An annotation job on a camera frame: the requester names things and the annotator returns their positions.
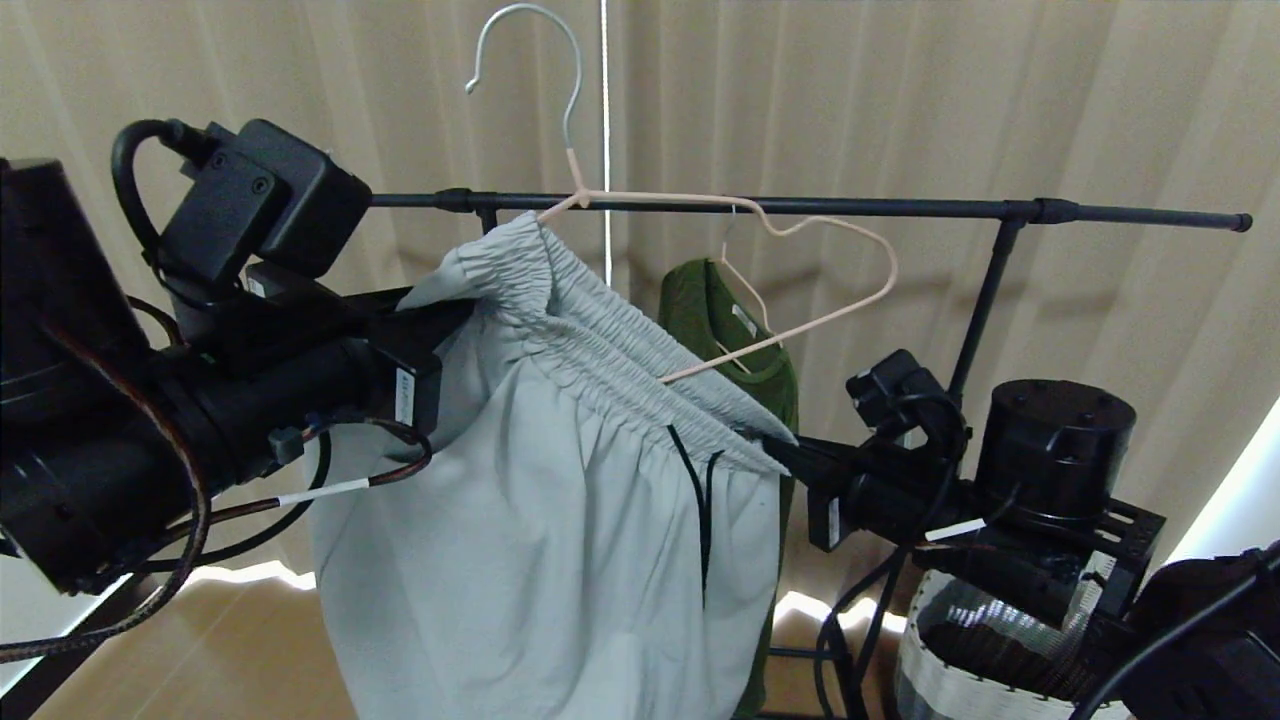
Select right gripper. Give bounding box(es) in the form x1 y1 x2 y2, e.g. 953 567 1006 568
805 440 976 553

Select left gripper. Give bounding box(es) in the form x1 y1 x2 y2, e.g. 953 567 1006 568
190 330 444 481

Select pale grey shorts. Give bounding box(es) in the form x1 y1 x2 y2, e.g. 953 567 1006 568
310 212 799 720

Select pink clothes hanger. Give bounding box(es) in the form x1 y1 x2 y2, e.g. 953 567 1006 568
715 205 786 376
465 3 899 386

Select green shirt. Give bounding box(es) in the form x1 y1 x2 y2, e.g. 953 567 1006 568
658 258 801 720

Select white laundry basket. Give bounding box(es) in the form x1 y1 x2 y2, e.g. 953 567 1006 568
895 565 1136 720

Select black clothes rack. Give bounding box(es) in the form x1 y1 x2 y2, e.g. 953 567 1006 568
370 188 1254 720

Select beige curtain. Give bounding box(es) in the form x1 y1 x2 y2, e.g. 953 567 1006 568
0 0 1280 621

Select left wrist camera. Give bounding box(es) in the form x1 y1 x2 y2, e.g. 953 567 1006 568
112 118 373 341

